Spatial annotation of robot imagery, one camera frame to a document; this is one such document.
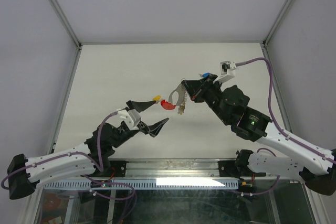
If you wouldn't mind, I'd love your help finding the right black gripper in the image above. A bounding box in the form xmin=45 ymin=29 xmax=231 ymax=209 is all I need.
xmin=181 ymin=74 xmax=230 ymax=125

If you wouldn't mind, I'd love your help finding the red handle keyring holder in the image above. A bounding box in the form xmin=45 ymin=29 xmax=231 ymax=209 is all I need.
xmin=160 ymin=83 xmax=187 ymax=113

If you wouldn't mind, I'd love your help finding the yellow tag key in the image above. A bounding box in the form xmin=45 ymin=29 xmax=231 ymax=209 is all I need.
xmin=152 ymin=95 xmax=161 ymax=101
xmin=178 ymin=103 xmax=185 ymax=115

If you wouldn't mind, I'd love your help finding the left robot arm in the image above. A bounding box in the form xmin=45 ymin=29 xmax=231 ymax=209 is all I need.
xmin=1 ymin=101 xmax=168 ymax=200

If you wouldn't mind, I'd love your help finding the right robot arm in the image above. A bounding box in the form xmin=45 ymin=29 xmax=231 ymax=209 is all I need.
xmin=181 ymin=74 xmax=335 ymax=196

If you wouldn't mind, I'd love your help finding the blue tag key far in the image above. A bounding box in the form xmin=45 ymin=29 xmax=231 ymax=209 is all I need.
xmin=199 ymin=72 xmax=210 ymax=78

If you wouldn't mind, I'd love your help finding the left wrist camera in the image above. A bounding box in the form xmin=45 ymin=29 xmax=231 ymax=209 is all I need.
xmin=117 ymin=109 xmax=141 ymax=130

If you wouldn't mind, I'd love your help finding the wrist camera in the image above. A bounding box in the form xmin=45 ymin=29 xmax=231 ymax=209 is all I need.
xmin=117 ymin=109 xmax=141 ymax=130
xmin=215 ymin=61 xmax=237 ymax=83

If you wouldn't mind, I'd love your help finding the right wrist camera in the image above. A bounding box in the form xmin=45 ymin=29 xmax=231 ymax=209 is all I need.
xmin=215 ymin=61 xmax=237 ymax=83

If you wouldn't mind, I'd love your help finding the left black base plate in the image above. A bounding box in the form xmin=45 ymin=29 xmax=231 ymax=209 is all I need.
xmin=87 ymin=159 xmax=128 ymax=178

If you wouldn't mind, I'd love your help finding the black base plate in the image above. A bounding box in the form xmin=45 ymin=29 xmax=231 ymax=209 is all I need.
xmin=217 ymin=160 xmax=266 ymax=179
xmin=87 ymin=159 xmax=128 ymax=178

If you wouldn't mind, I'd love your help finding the white slotted cable duct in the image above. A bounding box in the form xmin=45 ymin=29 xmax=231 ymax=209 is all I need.
xmin=44 ymin=177 xmax=239 ymax=190

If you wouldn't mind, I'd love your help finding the aluminium mounting rail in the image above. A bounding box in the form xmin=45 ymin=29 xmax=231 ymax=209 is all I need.
xmin=78 ymin=157 xmax=314 ymax=180

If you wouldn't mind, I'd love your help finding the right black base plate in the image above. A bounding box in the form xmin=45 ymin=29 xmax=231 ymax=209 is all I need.
xmin=217 ymin=160 xmax=266 ymax=179

